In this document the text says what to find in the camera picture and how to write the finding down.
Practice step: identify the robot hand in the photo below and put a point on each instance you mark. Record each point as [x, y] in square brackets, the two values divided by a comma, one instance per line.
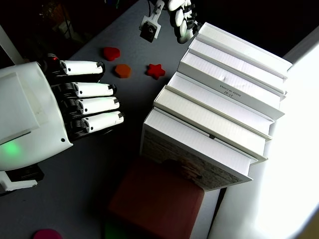
[184, 27]
[30, 112]

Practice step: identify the red star block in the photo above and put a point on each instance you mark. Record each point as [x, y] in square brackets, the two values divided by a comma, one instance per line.
[155, 71]

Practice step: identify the white hardcover book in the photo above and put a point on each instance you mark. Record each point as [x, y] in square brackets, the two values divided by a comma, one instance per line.
[249, 47]
[236, 64]

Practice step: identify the orange hexagon block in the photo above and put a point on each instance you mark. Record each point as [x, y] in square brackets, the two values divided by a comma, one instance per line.
[122, 71]

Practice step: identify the red heart block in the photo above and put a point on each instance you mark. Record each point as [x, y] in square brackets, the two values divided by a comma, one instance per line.
[111, 53]

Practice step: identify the white book grey cover edges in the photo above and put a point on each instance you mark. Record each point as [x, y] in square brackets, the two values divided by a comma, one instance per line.
[199, 114]

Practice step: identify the grey table cloth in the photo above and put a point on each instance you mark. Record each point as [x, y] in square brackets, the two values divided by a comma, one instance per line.
[74, 199]

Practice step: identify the pink round block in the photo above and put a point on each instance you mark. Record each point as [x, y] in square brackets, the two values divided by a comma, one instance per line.
[47, 235]

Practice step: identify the dark red hardcover book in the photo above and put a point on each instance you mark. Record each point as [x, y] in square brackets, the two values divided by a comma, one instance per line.
[154, 199]

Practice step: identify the white frame bar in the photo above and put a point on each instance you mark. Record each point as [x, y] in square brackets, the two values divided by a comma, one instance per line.
[10, 47]

